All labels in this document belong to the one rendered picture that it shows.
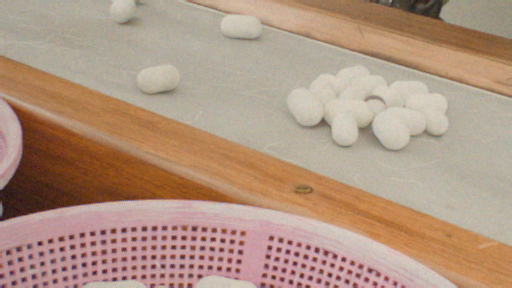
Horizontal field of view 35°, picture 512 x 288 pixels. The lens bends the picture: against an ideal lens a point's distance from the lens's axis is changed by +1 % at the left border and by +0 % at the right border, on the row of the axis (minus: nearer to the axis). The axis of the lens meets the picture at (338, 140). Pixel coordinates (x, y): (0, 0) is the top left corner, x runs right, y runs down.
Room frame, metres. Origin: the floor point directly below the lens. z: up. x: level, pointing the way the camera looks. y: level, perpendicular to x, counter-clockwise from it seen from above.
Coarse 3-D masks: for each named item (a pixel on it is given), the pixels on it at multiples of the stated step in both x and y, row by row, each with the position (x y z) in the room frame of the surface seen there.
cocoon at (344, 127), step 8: (336, 120) 0.51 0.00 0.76; (344, 120) 0.51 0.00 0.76; (352, 120) 0.51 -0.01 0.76; (336, 128) 0.50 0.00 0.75; (344, 128) 0.50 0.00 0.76; (352, 128) 0.50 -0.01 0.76; (336, 136) 0.50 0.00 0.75; (344, 136) 0.50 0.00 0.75; (352, 136) 0.50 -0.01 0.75; (344, 144) 0.50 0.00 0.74
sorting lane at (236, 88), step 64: (0, 0) 0.72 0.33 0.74; (64, 0) 0.75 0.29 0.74; (64, 64) 0.58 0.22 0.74; (128, 64) 0.60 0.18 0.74; (192, 64) 0.63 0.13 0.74; (256, 64) 0.65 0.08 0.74; (320, 64) 0.68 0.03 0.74; (384, 64) 0.71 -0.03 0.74; (256, 128) 0.51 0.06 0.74; (320, 128) 0.53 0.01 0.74; (448, 128) 0.57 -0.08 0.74; (384, 192) 0.44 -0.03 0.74; (448, 192) 0.46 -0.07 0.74
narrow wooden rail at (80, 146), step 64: (0, 64) 0.49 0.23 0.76; (64, 128) 0.42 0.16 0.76; (128, 128) 0.42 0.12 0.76; (192, 128) 0.44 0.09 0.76; (0, 192) 0.44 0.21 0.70; (64, 192) 0.42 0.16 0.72; (128, 192) 0.39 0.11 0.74; (192, 192) 0.38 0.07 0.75; (256, 192) 0.37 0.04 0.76; (320, 192) 0.38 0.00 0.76; (64, 256) 0.41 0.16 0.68; (192, 256) 0.37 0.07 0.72; (448, 256) 0.33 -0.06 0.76
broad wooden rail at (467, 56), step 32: (192, 0) 0.82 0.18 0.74; (224, 0) 0.81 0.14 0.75; (256, 0) 0.80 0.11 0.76; (288, 0) 0.80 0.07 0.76; (320, 0) 0.82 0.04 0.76; (352, 0) 0.85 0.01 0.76; (288, 32) 0.77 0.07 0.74; (320, 32) 0.76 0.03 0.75; (352, 32) 0.75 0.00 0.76; (384, 32) 0.74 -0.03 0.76; (416, 32) 0.75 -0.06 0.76; (448, 32) 0.77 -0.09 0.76; (480, 32) 0.79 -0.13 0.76; (416, 64) 0.71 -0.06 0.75; (448, 64) 0.70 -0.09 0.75; (480, 64) 0.70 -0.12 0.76
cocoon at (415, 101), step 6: (414, 96) 0.58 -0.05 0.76; (420, 96) 0.58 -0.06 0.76; (426, 96) 0.58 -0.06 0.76; (432, 96) 0.58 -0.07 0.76; (438, 96) 0.59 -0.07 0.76; (408, 102) 0.58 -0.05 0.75; (414, 102) 0.57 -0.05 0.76; (420, 102) 0.57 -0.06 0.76; (426, 102) 0.58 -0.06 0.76; (432, 102) 0.58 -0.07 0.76; (438, 102) 0.58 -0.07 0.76; (444, 102) 0.58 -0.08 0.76; (408, 108) 0.58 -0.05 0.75; (414, 108) 0.57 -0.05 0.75; (438, 108) 0.58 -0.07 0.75; (444, 108) 0.58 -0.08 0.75
